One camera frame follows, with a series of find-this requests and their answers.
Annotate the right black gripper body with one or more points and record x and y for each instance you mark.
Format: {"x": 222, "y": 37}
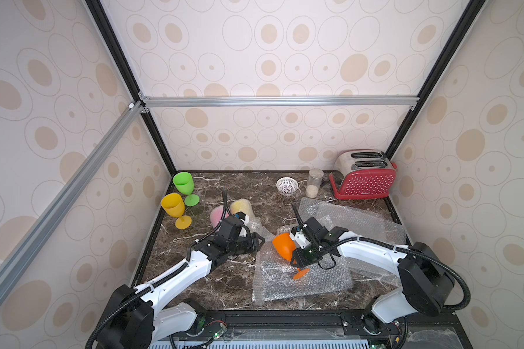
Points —
{"x": 303, "y": 254}

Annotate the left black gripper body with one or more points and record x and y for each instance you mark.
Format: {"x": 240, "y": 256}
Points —
{"x": 243, "y": 244}

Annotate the orange bubble glass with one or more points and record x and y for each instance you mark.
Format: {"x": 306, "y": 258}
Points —
{"x": 285, "y": 247}

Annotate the yellow bubble glass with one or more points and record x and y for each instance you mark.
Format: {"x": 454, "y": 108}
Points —
{"x": 244, "y": 205}

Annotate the beige bubble glass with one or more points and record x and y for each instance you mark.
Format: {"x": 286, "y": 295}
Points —
{"x": 174, "y": 206}

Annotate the green wine glass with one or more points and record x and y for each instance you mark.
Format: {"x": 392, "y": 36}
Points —
{"x": 184, "y": 183}

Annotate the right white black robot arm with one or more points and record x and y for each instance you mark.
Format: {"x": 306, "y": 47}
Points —
{"x": 428, "y": 285}

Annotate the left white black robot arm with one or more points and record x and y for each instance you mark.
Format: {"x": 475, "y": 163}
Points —
{"x": 157, "y": 296}

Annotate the pink bubble wrapped glass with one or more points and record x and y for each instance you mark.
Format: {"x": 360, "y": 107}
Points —
{"x": 215, "y": 215}

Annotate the white sink strainer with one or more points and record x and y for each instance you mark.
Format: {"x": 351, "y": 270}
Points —
{"x": 287, "y": 186}

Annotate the clear jar with powder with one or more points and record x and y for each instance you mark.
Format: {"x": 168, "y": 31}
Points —
{"x": 314, "y": 181}

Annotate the red toaster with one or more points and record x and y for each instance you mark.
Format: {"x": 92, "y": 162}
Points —
{"x": 362, "y": 174}

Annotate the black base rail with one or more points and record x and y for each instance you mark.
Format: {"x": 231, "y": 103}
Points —
{"x": 315, "y": 329}

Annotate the horizontal aluminium rail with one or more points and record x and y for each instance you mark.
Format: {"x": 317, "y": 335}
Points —
{"x": 282, "y": 101}

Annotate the left diagonal aluminium rail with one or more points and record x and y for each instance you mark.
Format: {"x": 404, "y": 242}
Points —
{"x": 29, "y": 247}

